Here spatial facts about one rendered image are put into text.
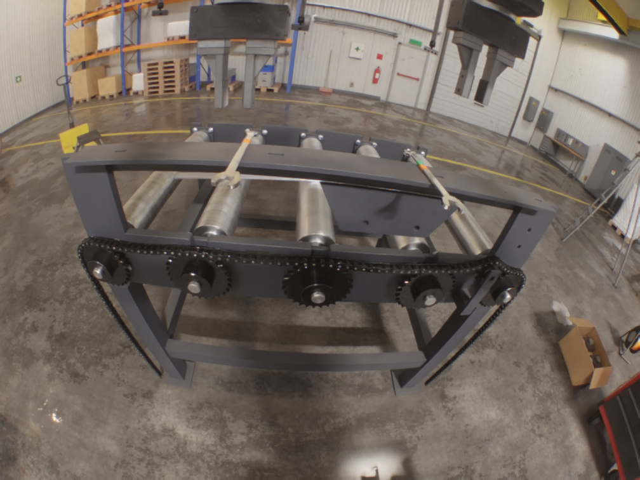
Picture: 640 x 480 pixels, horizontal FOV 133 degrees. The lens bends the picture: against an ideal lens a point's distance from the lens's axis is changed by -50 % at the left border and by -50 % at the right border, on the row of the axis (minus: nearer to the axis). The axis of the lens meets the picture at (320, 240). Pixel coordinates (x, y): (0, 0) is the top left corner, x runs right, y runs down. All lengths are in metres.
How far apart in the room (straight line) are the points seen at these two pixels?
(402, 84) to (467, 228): 9.16
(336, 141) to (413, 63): 8.72
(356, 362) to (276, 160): 0.90
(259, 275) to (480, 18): 0.71
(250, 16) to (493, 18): 0.34
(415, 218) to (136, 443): 1.48
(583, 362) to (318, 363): 2.01
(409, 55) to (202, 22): 9.73
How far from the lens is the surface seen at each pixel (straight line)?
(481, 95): 0.49
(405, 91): 10.11
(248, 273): 0.71
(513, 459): 1.87
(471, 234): 1.02
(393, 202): 0.61
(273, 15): 0.39
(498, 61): 0.49
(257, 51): 0.39
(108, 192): 0.71
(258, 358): 1.13
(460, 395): 1.73
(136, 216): 0.90
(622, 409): 2.32
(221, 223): 0.77
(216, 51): 0.41
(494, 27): 0.47
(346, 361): 1.16
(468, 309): 0.88
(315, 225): 0.75
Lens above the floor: 1.36
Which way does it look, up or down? 39 degrees down
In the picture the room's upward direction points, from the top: 10 degrees clockwise
